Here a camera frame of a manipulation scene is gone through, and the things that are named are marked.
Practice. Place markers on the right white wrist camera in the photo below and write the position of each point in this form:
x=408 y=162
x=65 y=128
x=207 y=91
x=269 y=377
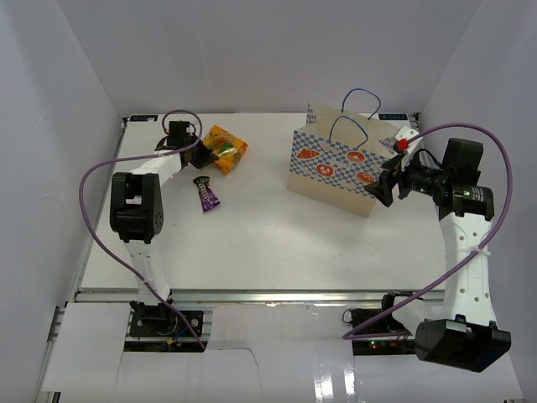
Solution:
x=405 y=144

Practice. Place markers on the white front cover sheet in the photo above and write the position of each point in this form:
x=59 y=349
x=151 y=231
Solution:
x=255 y=354

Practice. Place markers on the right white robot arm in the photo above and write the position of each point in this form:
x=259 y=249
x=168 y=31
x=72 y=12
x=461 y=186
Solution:
x=464 y=334

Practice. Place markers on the black xdof label sticker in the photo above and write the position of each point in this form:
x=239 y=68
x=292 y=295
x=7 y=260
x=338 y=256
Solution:
x=392 y=116

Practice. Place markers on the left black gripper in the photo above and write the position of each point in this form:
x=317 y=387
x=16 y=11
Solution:
x=205 y=158

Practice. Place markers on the blue checkered paper bag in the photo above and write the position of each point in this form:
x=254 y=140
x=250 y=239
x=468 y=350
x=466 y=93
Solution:
x=338 y=152

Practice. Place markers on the purple m&m's packet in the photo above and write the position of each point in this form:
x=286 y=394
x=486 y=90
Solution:
x=209 y=200

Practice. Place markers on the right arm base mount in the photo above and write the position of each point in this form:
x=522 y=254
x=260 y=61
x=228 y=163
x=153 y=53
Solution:
x=385 y=337

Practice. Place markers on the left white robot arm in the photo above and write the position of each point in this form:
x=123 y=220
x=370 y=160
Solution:
x=137 y=212

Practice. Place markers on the orange mango gummy bag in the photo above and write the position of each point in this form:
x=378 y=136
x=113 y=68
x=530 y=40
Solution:
x=227 y=148

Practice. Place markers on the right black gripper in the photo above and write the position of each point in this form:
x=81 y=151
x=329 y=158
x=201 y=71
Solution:
x=383 y=188

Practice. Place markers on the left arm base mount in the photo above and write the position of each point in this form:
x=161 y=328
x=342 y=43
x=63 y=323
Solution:
x=171 y=328

